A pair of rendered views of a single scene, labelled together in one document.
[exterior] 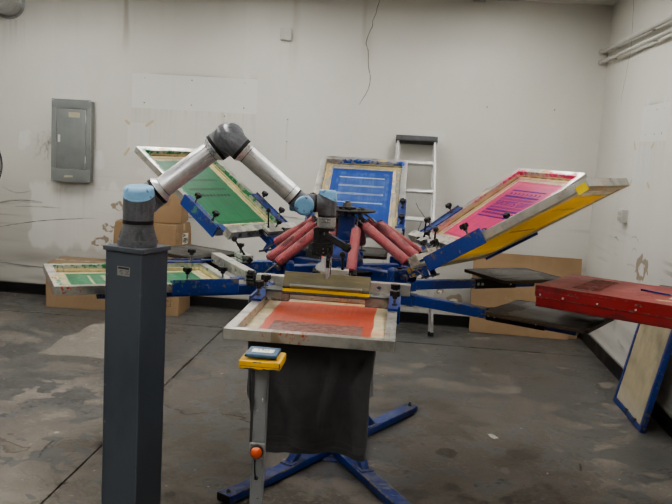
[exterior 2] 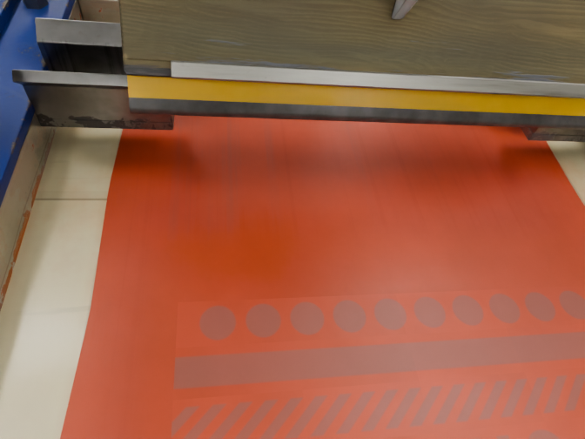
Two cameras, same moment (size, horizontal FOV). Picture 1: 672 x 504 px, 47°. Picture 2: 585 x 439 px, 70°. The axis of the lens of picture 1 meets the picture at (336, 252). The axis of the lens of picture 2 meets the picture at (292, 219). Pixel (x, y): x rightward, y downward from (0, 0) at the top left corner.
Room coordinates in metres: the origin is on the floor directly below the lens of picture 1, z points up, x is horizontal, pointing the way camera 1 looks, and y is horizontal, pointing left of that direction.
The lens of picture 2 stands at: (2.87, 0.17, 1.22)
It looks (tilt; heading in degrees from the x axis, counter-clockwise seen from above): 53 degrees down; 338
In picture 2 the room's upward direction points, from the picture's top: 13 degrees clockwise
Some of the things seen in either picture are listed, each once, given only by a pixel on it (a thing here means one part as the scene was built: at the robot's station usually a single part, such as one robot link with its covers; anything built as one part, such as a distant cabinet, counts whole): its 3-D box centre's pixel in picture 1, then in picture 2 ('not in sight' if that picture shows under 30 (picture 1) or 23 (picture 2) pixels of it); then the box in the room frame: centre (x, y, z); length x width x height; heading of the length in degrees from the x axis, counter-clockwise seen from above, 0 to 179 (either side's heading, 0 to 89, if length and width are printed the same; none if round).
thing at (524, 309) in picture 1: (458, 306); not in sight; (3.60, -0.60, 0.91); 1.34 x 0.40 x 0.08; 55
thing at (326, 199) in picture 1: (326, 203); not in sight; (3.15, 0.05, 1.39); 0.09 x 0.08 x 0.11; 95
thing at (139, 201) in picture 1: (138, 202); not in sight; (2.96, 0.77, 1.37); 0.13 x 0.12 x 0.14; 5
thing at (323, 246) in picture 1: (323, 242); not in sight; (3.15, 0.05, 1.23); 0.09 x 0.08 x 0.12; 85
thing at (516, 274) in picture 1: (451, 282); not in sight; (4.26, -0.65, 0.91); 1.34 x 0.40 x 0.08; 115
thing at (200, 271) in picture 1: (170, 258); not in sight; (3.59, 0.77, 1.05); 1.08 x 0.61 x 0.23; 115
